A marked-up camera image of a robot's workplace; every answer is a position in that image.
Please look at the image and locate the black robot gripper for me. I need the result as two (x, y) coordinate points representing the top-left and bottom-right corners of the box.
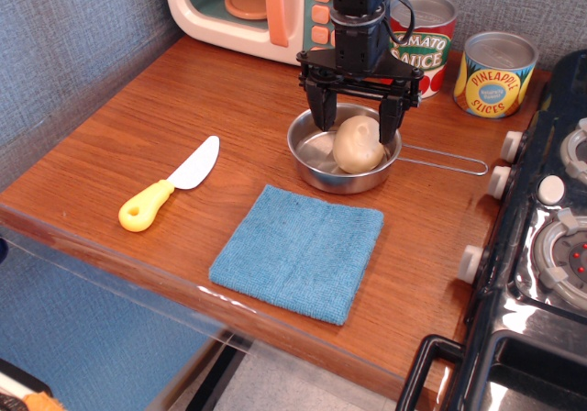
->
(296, 8), (423, 145)

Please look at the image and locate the small steel pan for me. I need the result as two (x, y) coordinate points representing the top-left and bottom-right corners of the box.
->
(287, 103), (489, 194)

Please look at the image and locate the yellow handled toy knife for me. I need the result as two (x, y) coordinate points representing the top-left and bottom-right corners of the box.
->
(118, 135), (220, 232)

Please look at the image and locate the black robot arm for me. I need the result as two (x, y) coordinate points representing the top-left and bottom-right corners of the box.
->
(297, 0), (423, 145)

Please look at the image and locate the beige toy potato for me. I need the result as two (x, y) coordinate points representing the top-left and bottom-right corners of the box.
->
(332, 115), (384, 174)

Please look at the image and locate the tomato sauce can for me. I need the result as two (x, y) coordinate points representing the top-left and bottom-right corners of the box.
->
(390, 0), (458, 98)

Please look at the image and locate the toy microwave oven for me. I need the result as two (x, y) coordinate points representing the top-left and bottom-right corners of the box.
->
(167, 0), (335, 64)

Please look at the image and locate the pineapple slices can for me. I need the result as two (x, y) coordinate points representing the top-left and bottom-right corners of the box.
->
(453, 31), (538, 118)

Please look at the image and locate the orange plate inside microwave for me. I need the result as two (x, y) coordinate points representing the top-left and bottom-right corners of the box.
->
(225, 0), (267, 21)

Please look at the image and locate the blue folded cloth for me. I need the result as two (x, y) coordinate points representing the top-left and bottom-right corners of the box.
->
(209, 185), (384, 326)

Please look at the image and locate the black toy stove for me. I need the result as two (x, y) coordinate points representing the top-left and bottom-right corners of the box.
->
(397, 50), (586, 410)

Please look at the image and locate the orange object at corner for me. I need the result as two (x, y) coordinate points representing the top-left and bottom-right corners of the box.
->
(22, 392), (65, 411)

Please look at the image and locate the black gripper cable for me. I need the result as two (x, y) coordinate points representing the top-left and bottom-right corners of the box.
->
(389, 0), (416, 45)

